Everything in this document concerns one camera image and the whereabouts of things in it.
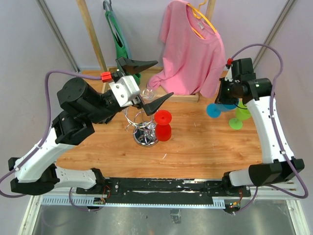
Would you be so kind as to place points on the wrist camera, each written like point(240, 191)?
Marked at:
point(229, 77)
point(125, 91)

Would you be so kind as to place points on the green garment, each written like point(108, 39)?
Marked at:
point(119, 43)

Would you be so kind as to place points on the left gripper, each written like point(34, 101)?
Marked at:
point(128, 65)

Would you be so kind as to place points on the grey clothes hanger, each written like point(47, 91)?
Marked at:
point(107, 6)

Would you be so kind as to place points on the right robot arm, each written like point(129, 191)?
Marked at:
point(278, 161)

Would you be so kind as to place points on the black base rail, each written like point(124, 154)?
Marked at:
point(157, 191)

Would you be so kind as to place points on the red wine glass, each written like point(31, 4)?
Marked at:
point(163, 129)

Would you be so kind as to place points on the chrome wine glass rack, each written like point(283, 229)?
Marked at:
point(144, 130)

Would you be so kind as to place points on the clear wine glass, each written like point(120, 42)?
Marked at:
point(149, 94)

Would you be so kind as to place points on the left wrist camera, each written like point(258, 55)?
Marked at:
point(125, 91)

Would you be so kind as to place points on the pink t-shirt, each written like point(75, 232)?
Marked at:
point(193, 57)

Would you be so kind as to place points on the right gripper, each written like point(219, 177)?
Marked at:
point(221, 98)

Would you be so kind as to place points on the yellow clothes hanger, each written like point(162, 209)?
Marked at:
point(199, 15)

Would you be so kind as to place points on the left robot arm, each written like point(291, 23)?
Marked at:
point(85, 101)

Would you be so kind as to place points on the green wine glass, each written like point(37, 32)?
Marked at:
point(241, 114)

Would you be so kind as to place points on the blue wine glass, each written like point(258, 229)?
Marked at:
point(215, 110)

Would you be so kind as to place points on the wooden clothes rack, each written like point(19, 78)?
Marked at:
point(146, 74)

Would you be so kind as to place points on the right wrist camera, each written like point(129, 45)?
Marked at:
point(229, 77)

